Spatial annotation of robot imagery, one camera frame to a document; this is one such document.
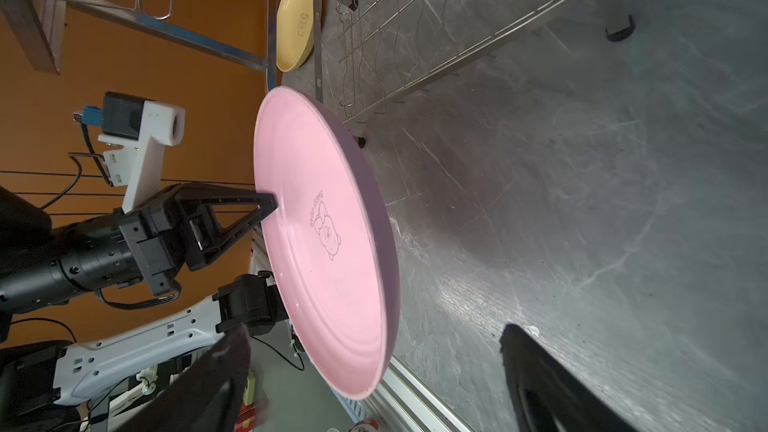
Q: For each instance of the yellow round plate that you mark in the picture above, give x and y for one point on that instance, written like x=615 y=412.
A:
x=295 y=32

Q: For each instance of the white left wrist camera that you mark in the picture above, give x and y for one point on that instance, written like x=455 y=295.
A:
x=128 y=135

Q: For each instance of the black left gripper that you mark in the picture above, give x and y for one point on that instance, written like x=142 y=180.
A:
x=192 y=223

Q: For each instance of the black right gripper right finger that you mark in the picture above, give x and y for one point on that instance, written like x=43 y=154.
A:
x=545 y=395

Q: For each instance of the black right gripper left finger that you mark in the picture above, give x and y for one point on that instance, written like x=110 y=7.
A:
x=207 y=396

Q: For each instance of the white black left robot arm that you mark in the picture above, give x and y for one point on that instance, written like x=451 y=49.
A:
x=43 y=384

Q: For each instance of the steel wire dish rack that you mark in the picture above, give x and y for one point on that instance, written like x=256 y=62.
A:
x=386 y=49

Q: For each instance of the pink round plate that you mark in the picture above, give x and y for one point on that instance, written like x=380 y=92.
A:
x=329 y=241

